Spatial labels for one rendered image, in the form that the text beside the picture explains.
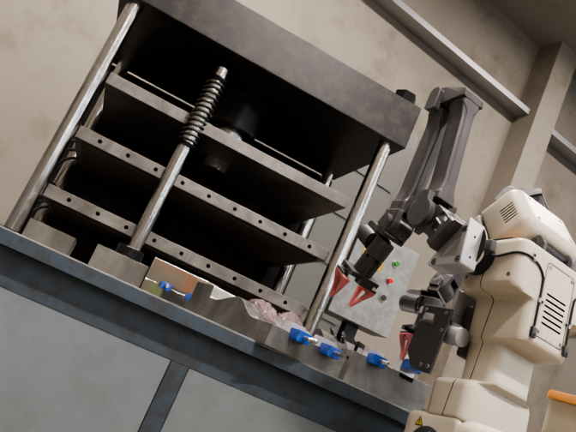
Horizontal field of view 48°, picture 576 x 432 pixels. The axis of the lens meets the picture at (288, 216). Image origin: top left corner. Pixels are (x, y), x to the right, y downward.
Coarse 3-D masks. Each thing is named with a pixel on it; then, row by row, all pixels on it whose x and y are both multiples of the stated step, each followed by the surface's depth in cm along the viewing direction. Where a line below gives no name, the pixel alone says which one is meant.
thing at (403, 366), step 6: (402, 360) 185; (408, 360) 183; (396, 366) 186; (402, 366) 184; (408, 366) 181; (402, 372) 184; (408, 372) 184; (414, 372) 182; (420, 372) 181; (408, 378) 186
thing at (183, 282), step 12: (144, 264) 282; (156, 264) 244; (168, 264) 246; (144, 276) 249; (156, 276) 244; (168, 276) 245; (180, 276) 246; (192, 276) 248; (144, 288) 242; (156, 288) 243; (180, 288) 246; (192, 288) 247; (168, 300) 244; (180, 300) 246
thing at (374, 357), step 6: (366, 348) 183; (366, 354) 182; (372, 354) 179; (378, 354) 182; (384, 354) 183; (372, 360) 177; (378, 360) 178; (384, 360) 175; (378, 366) 178; (384, 366) 178
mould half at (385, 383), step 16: (352, 352) 180; (352, 368) 179; (368, 368) 180; (352, 384) 178; (368, 384) 179; (384, 384) 181; (400, 384) 182; (416, 384) 184; (400, 400) 182; (416, 400) 183
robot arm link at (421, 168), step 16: (432, 96) 176; (432, 112) 176; (448, 112) 174; (432, 128) 174; (432, 144) 172; (416, 160) 173; (432, 160) 172; (416, 176) 170; (400, 192) 171; (416, 192) 169; (400, 208) 167; (400, 224) 167; (400, 240) 170
